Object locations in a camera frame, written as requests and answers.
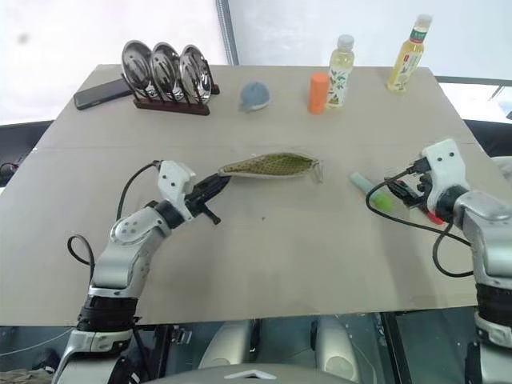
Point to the orange cylinder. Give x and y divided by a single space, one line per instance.
318 93

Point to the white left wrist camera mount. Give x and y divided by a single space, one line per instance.
175 182

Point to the round steel plate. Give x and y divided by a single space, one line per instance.
196 72
166 68
138 64

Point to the tall yellow drink bottle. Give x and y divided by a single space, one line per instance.
408 56

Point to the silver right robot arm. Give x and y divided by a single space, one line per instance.
488 248

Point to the green patterned pencil pouch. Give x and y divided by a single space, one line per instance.
268 165

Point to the dark wooden plate rack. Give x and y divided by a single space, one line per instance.
172 105

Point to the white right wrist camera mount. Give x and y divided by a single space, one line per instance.
446 168

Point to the grey metal pole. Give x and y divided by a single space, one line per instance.
227 32

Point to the short yellow drink bottle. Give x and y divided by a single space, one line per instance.
340 74

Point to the grey-blue cap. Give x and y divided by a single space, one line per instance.
254 96

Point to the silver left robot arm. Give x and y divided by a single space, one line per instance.
124 256

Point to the pale green marker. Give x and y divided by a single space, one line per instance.
361 182

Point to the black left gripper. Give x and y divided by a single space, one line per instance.
198 202

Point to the black smartphone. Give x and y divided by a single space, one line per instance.
102 94

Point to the green capped marker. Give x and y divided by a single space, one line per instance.
382 203

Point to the grey rounded shell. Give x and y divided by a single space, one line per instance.
228 344
338 348

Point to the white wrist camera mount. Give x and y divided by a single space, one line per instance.
446 168
175 182

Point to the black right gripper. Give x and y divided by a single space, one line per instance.
420 184

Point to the dark grey curved cover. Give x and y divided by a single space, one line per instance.
252 375

